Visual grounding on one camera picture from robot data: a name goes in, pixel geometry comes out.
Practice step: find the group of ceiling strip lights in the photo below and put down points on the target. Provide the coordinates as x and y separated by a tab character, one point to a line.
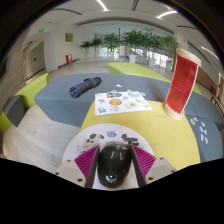
166	14

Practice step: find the group of small stickers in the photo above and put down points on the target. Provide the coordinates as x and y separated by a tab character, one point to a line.
192	121

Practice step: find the grey cube seat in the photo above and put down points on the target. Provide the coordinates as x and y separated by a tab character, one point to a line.
14	110

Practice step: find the brown wall plaque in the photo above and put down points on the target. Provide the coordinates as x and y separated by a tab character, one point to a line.
69	37

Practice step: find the dark folded umbrella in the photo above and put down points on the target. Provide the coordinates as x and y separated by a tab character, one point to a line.
83	87

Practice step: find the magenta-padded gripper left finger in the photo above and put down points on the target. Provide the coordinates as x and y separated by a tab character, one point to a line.
85	162

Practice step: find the round white puppy mouse pad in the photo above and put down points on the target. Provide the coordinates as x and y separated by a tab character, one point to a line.
75	148

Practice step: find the red fire extinguisher box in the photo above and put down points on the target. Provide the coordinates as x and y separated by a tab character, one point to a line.
68	59

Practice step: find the wooden bench black frame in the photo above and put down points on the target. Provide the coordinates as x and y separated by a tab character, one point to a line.
218	105

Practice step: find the white sticker sheet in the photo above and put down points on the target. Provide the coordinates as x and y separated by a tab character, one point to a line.
121	103

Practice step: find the dark doorway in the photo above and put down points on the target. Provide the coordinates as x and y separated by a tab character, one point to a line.
37	60

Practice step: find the black computer mouse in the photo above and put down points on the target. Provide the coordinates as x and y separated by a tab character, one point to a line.
114	166

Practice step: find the lime green angled bench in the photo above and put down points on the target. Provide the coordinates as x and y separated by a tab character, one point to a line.
30	91

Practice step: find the group of potted plants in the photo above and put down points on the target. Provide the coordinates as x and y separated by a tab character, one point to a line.
140	38

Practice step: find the long grey upholstered bench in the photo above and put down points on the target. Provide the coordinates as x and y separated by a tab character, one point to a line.
56	100

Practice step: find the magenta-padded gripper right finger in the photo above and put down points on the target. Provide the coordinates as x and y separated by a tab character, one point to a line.
145	162

